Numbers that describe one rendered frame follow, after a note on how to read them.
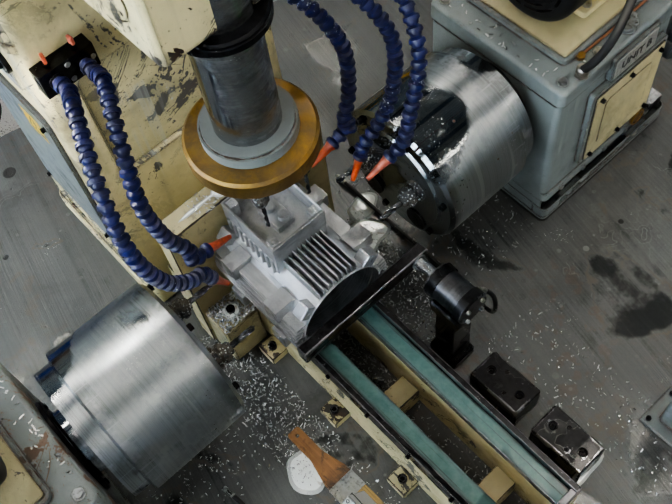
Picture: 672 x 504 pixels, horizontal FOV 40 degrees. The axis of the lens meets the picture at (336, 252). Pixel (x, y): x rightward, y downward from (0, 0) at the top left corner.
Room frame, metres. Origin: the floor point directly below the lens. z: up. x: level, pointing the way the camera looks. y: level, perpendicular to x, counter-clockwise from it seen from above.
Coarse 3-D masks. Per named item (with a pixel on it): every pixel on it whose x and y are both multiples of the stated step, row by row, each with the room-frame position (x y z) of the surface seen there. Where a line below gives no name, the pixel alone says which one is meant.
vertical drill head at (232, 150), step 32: (224, 0) 0.70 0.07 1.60; (224, 32) 0.70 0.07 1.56; (192, 64) 0.73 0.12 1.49; (224, 64) 0.70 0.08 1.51; (256, 64) 0.71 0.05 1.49; (224, 96) 0.70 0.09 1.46; (256, 96) 0.70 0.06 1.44; (288, 96) 0.76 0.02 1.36; (192, 128) 0.76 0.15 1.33; (224, 128) 0.71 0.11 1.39; (256, 128) 0.70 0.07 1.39; (288, 128) 0.71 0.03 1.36; (320, 128) 0.73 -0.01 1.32; (192, 160) 0.71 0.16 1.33; (224, 160) 0.69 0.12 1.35; (256, 160) 0.68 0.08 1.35; (288, 160) 0.68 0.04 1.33; (224, 192) 0.66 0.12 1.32; (256, 192) 0.65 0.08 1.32
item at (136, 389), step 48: (144, 288) 0.64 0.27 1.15; (96, 336) 0.58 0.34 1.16; (144, 336) 0.56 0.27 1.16; (192, 336) 0.55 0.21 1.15; (48, 384) 0.53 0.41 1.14; (96, 384) 0.50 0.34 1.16; (144, 384) 0.50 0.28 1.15; (192, 384) 0.50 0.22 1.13; (96, 432) 0.45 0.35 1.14; (144, 432) 0.44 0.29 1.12; (192, 432) 0.45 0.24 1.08; (144, 480) 0.40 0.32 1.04
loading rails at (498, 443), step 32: (384, 320) 0.64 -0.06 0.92; (288, 352) 0.66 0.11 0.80; (320, 352) 0.60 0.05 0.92; (384, 352) 0.60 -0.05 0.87; (416, 352) 0.57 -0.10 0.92; (320, 384) 0.59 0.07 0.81; (352, 384) 0.54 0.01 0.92; (416, 384) 0.54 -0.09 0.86; (448, 384) 0.51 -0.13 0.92; (352, 416) 0.52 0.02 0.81; (384, 416) 0.48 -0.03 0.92; (448, 416) 0.48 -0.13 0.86; (480, 416) 0.45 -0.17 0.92; (384, 448) 0.46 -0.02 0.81; (416, 448) 0.42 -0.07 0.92; (480, 448) 0.42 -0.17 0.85; (512, 448) 0.39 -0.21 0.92; (416, 480) 0.40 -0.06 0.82; (448, 480) 0.36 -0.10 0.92; (512, 480) 0.36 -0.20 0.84; (544, 480) 0.34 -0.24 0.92
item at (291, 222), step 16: (288, 192) 0.78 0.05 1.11; (304, 192) 0.76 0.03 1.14; (224, 208) 0.76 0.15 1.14; (240, 208) 0.77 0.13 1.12; (256, 208) 0.76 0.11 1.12; (272, 208) 0.75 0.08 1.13; (288, 208) 0.75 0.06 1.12; (304, 208) 0.75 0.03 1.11; (320, 208) 0.72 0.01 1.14; (240, 224) 0.73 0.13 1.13; (256, 224) 0.74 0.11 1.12; (272, 224) 0.72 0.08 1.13; (288, 224) 0.72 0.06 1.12; (304, 224) 0.70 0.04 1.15; (320, 224) 0.71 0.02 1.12; (256, 240) 0.70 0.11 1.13; (288, 240) 0.68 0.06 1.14; (304, 240) 0.70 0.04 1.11; (272, 256) 0.67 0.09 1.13
